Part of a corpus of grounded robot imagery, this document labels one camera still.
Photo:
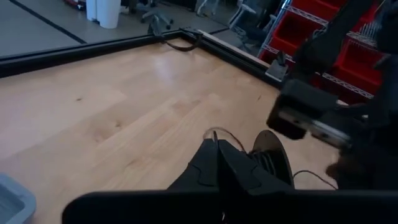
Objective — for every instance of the grey plastic tool case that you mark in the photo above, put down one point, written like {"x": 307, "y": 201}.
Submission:
{"x": 12, "y": 199}

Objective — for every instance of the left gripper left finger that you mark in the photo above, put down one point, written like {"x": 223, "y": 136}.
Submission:
{"x": 202, "y": 174}

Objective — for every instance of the office chair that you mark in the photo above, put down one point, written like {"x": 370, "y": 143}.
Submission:
{"x": 252, "y": 21}
{"x": 155, "y": 17}

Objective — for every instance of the white bin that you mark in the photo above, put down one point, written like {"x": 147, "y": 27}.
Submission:
{"x": 105, "y": 12}

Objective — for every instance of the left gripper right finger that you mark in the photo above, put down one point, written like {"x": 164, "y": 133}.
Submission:
{"x": 236, "y": 174}

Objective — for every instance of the black aluminium table frame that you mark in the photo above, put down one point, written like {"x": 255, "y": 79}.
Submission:
{"x": 93, "y": 51}

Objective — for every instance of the grey mount bracket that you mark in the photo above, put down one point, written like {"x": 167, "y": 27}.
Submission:
{"x": 276, "y": 70}

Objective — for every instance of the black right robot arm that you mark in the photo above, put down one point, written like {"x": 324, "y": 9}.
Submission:
{"x": 326, "y": 40}

